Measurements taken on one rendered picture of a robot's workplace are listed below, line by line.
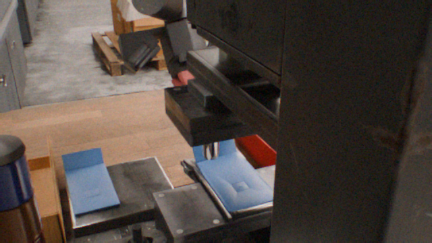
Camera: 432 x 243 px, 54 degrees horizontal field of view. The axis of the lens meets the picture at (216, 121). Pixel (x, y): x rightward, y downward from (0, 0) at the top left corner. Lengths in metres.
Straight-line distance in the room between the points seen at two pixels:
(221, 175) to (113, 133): 0.40
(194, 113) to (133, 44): 0.22
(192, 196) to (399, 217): 0.40
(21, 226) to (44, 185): 0.49
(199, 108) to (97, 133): 0.53
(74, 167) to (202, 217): 0.33
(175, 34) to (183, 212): 0.27
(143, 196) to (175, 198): 0.13
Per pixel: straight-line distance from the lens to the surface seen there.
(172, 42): 0.66
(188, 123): 0.46
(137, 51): 0.66
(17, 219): 0.34
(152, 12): 0.62
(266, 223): 0.59
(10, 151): 0.31
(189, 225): 0.55
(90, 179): 0.78
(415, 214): 0.24
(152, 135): 0.95
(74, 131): 1.01
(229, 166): 0.65
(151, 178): 0.76
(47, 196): 0.79
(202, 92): 0.49
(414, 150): 0.22
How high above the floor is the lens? 1.34
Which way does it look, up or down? 26 degrees down
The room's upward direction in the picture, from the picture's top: straight up
